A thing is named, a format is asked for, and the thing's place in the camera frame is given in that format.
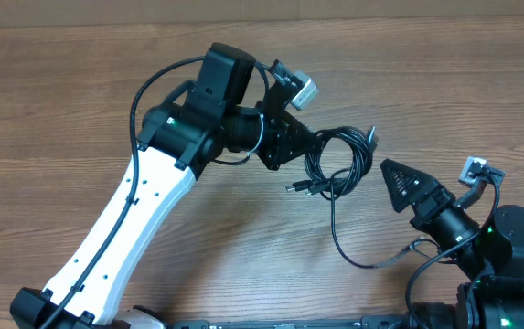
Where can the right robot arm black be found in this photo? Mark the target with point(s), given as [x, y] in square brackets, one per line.
[491, 255]

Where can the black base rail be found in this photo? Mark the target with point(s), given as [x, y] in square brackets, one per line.
[284, 324]

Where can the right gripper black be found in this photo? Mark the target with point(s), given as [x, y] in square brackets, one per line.
[431, 206]

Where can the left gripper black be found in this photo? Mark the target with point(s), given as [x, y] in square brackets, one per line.
[275, 140]

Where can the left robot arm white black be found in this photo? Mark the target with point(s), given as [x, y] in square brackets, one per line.
[235, 104]

